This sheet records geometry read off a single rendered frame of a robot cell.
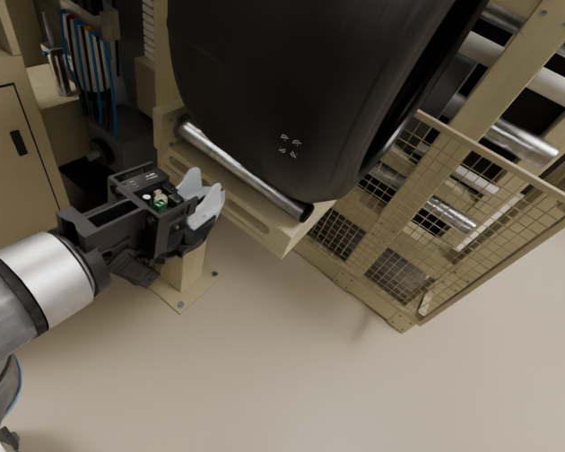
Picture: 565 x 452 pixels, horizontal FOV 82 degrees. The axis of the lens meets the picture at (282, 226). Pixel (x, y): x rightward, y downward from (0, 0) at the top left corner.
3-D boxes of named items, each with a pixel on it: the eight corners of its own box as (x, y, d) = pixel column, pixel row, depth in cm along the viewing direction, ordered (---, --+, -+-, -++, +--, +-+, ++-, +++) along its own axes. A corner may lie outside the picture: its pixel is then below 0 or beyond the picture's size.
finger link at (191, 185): (230, 163, 43) (177, 188, 36) (221, 196, 46) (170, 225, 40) (212, 151, 43) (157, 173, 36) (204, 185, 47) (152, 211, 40)
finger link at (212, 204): (247, 176, 42) (197, 204, 35) (237, 209, 46) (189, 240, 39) (230, 163, 43) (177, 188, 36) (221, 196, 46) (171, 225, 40)
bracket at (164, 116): (152, 146, 72) (152, 107, 65) (260, 99, 98) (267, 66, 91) (163, 154, 71) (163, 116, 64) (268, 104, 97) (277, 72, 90)
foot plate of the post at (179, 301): (135, 276, 141) (135, 273, 140) (182, 241, 159) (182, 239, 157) (179, 315, 136) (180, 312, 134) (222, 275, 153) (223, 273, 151)
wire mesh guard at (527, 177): (246, 199, 146) (289, 37, 95) (248, 197, 148) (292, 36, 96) (420, 326, 128) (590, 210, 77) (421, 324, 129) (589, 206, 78)
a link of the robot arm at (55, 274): (54, 345, 28) (-4, 286, 29) (104, 311, 31) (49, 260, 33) (40, 297, 23) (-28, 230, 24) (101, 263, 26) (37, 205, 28)
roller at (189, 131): (187, 111, 71) (191, 126, 75) (171, 123, 69) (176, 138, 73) (317, 202, 63) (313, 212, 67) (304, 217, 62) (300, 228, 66)
